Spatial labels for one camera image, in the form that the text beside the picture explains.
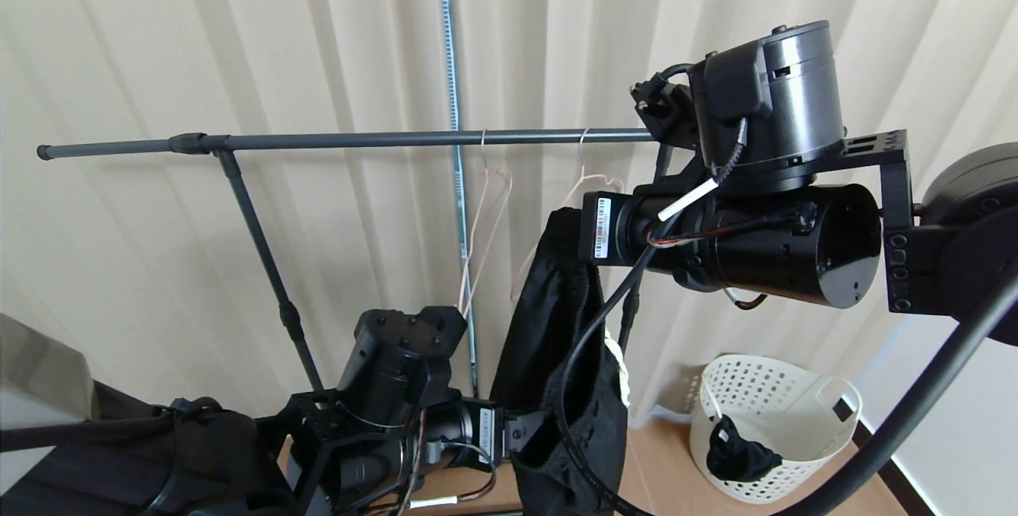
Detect beige curtain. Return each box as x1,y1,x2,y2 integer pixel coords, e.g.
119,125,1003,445
0,0,1018,429

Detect black cable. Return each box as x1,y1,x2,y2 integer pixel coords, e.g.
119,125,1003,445
554,218,1018,516

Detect black garment with white label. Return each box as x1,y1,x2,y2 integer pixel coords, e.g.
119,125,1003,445
706,414,784,483

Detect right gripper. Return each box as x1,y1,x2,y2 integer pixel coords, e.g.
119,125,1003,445
581,180,884,310

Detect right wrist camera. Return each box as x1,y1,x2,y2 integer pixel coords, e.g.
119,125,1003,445
631,63,701,149

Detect pink clothes hanger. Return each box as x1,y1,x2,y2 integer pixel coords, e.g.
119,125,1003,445
457,130,514,318
509,129,627,302

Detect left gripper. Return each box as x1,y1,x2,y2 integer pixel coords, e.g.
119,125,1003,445
338,400,510,502

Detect black shorts with white cord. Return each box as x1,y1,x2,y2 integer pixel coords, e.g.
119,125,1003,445
487,206,631,516

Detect white laundry basket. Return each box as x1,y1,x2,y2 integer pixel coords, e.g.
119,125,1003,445
689,354,864,506

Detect black clothes rack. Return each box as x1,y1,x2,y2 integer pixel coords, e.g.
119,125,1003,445
36,128,677,394

